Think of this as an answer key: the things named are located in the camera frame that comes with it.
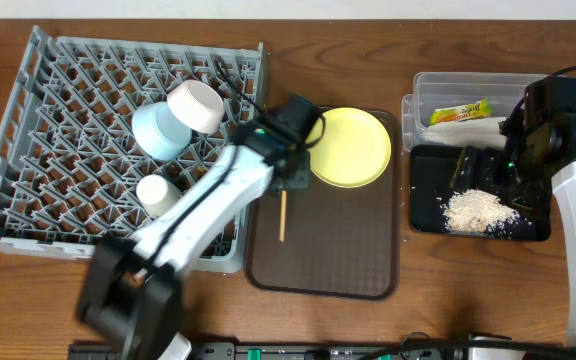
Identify rice food scraps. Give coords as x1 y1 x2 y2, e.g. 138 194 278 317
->
441 190 520 235

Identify wooden chopstick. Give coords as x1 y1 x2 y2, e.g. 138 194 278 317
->
279 190 288 243

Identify green orange snack wrapper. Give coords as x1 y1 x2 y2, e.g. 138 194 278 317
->
430 98 492 126

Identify yellow round plate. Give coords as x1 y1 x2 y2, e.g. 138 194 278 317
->
307 107 392 188

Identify white pink small bowl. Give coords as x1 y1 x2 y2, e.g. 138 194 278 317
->
167 80 225 134

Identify light blue bowl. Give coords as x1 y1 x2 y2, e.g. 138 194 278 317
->
132 102 192 161

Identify white paper cup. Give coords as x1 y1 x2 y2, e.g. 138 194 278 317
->
136 174 182 217

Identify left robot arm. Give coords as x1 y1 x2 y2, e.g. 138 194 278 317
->
75 95 326 359

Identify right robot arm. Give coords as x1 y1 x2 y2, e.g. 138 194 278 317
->
450 113 576 347

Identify black waste tray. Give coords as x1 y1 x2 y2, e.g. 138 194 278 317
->
409 145 551 242

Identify clear plastic waste bin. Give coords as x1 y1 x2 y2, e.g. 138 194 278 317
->
401 72 545 151

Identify grey plastic dishwasher rack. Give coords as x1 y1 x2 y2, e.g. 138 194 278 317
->
0 28 268 259

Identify dark brown serving tray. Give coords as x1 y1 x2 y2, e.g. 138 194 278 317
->
243 103 402 302

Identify left black cable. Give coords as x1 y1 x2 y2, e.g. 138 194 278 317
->
212 59 269 121

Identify black cable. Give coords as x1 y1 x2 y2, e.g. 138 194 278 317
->
500 60 576 126
212 59 269 121

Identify right black cable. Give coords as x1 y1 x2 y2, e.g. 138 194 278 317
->
500 60 576 126

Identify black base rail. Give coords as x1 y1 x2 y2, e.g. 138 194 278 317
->
66 341 576 360

